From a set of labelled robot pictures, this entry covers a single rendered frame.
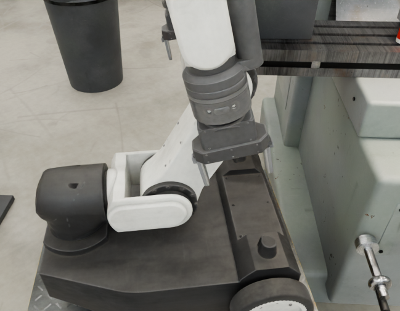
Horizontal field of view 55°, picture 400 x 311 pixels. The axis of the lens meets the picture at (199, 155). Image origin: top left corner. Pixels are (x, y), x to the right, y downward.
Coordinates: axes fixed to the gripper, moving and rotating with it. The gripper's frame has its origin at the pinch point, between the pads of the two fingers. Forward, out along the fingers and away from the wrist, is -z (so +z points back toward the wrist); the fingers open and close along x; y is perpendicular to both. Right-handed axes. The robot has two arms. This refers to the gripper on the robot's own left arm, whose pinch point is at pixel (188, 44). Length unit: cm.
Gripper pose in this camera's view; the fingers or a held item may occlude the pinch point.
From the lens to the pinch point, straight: 104.6
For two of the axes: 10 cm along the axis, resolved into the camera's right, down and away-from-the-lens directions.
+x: 9.8, -1.7, -0.5
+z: -1.6, -7.4, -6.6
